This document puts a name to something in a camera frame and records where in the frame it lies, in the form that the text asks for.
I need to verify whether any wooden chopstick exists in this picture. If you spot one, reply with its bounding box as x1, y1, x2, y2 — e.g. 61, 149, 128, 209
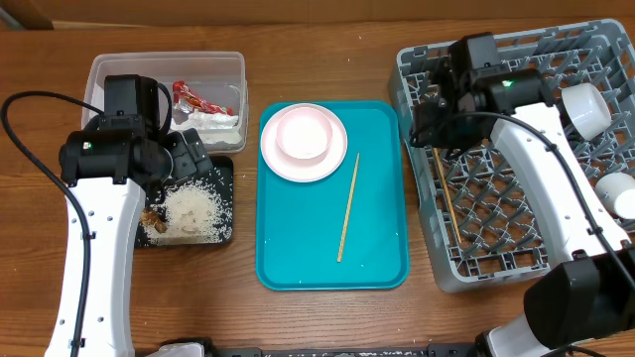
433, 148, 462, 245
336, 153, 360, 264

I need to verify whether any white tissue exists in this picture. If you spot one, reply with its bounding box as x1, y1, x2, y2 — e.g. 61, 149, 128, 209
171, 111, 242, 145

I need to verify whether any pile of rice grains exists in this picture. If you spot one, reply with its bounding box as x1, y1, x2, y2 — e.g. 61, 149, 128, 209
141, 168, 234, 245

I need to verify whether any red snack wrapper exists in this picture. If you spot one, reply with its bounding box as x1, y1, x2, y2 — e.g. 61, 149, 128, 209
173, 80, 233, 116

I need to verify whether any brown food scrap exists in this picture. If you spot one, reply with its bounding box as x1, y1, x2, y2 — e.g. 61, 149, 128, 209
140, 209, 168, 233

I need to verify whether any small pink plate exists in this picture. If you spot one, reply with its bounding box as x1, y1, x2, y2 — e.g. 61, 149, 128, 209
276, 106, 332, 160

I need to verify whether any large white plate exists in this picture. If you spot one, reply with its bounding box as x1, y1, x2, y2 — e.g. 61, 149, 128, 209
260, 103, 348, 182

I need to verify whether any grey bowl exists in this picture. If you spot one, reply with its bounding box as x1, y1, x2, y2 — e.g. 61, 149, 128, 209
562, 83, 612, 141

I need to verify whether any small white cup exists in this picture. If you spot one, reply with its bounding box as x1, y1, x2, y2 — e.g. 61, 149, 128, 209
594, 172, 635, 219

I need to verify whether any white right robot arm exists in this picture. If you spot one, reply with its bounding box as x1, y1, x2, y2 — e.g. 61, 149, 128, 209
410, 68, 634, 356

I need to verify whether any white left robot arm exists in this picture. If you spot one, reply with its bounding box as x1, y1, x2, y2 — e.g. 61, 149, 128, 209
46, 129, 211, 356

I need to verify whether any black plastic tray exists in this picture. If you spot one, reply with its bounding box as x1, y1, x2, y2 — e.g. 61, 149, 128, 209
133, 155, 235, 250

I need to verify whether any clear plastic bin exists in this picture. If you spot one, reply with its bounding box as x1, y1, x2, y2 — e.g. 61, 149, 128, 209
83, 52, 249, 154

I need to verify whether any teal plastic tray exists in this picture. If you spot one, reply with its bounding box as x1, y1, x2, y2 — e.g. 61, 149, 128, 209
255, 100, 410, 291

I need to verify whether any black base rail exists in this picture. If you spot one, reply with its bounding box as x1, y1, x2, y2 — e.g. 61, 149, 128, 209
136, 337, 483, 357

